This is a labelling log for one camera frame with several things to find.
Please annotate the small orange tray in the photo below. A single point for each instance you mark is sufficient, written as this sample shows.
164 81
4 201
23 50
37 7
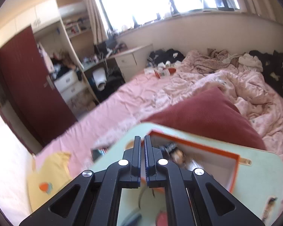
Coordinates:
165 73

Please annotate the small baby doll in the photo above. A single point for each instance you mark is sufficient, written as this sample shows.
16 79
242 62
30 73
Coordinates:
178 155

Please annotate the beige floral cloth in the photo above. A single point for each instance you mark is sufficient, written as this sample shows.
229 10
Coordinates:
210 60

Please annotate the large window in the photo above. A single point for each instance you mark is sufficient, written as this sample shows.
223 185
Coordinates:
155 0

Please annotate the orange storage box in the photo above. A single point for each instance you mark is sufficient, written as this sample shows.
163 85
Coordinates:
217 168

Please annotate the beige striped curtain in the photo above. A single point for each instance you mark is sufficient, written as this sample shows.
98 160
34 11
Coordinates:
94 16
257 0

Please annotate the dark red door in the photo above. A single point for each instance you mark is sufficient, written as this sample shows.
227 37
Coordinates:
26 80

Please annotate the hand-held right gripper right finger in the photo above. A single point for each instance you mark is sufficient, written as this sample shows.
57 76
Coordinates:
148 160

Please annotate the pink floral quilt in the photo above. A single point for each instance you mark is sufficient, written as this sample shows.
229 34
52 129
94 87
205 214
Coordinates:
250 91

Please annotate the dark red pillow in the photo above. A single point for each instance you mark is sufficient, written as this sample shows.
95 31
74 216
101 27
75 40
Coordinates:
202 113

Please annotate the pink bed sheet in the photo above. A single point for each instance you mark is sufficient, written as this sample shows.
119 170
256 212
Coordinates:
122 108

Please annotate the white open shelf unit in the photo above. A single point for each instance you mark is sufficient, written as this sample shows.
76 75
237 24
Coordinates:
70 40

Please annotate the cream upper cabinets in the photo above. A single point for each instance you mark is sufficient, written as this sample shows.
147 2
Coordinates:
26 18

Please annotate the black clothes pile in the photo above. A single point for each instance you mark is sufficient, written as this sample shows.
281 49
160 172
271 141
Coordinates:
276 70
167 55

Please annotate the white storage drawers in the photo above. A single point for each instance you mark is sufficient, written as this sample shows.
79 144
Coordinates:
68 82

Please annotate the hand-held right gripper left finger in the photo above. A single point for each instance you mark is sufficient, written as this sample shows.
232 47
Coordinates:
136 157

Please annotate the white paper roll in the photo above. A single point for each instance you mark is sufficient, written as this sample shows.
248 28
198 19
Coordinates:
99 78

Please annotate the yellow cloth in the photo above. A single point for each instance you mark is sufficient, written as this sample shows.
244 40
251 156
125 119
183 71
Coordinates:
49 169

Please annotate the light green cartoon desktop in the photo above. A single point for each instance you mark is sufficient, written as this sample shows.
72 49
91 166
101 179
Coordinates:
254 181

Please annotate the white garment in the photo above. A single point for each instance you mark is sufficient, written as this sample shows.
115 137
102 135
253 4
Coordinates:
250 62

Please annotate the white desk with drawers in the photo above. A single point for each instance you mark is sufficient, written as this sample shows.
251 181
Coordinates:
127 60

